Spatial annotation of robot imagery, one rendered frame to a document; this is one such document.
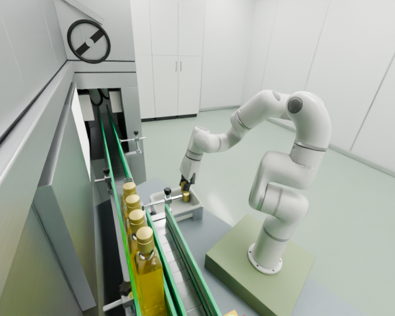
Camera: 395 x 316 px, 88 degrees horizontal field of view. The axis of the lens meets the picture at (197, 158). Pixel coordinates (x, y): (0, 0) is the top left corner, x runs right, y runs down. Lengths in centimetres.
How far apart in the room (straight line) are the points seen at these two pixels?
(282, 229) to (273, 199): 10
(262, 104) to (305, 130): 15
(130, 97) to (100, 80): 20
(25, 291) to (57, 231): 11
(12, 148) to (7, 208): 8
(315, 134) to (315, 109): 6
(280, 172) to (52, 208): 53
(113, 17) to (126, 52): 18
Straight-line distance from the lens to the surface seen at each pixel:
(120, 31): 147
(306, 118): 60
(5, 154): 30
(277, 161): 62
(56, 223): 41
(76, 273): 51
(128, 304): 63
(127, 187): 59
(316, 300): 96
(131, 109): 153
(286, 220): 69
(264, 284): 83
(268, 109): 68
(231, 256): 85
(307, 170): 63
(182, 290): 71
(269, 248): 78
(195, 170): 88
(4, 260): 24
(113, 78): 147
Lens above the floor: 151
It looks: 29 degrees down
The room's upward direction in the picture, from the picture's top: 3 degrees clockwise
